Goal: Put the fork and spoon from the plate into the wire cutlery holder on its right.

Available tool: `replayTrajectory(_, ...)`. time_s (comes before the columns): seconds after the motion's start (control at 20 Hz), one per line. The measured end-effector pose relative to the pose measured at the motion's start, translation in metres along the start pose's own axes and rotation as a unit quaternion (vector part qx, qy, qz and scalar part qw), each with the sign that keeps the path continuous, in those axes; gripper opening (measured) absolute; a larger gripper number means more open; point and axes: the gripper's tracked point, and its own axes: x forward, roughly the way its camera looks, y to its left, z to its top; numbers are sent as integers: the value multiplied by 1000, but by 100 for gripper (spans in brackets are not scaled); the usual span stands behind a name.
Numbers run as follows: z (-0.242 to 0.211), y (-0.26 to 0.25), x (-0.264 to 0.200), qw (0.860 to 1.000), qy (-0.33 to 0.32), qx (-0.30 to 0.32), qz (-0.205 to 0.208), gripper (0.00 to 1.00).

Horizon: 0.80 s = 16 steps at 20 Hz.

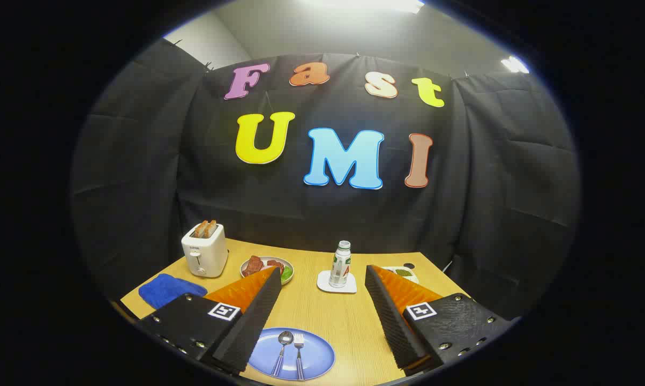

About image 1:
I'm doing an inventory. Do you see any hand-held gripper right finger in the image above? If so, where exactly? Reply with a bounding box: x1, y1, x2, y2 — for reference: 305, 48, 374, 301
364, 264, 516, 377

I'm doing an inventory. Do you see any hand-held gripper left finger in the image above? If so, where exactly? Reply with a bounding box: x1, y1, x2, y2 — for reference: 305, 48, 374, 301
138, 265, 283, 376

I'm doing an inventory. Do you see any spoon with blue checkered handle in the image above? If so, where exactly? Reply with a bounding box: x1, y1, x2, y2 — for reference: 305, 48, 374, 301
271, 331, 294, 377

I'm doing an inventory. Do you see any fork with blue checkered handle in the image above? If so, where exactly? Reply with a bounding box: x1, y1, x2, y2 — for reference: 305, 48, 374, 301
294, 333, 306, 381

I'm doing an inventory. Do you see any white divided bean dish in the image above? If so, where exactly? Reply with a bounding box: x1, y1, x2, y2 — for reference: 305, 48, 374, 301
381, 266, 419, 285

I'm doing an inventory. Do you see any white food plate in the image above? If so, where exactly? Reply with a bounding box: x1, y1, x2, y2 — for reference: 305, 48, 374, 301
240, 256, 295, 286

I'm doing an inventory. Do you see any blue round plate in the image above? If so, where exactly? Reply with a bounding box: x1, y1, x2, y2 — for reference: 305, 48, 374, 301
247, 327, 336, 381

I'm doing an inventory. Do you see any white drink bottle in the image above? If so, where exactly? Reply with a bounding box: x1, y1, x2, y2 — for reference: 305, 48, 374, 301
329, 241, 352, 288

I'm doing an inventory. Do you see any white square coaster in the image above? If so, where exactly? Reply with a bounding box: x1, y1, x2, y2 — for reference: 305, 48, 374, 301
317, 270, 358, 294

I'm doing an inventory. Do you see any white toaster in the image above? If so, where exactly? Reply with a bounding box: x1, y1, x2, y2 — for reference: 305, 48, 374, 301
181, 222, 229, 278

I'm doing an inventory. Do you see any blue folded cloth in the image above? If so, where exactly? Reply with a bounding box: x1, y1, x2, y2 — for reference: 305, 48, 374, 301
138, 273, 208, 310

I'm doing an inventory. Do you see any ceiling light panel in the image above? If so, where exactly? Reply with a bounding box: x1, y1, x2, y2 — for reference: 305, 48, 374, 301
502, 56, 530, 74
301, 0, 425, 14

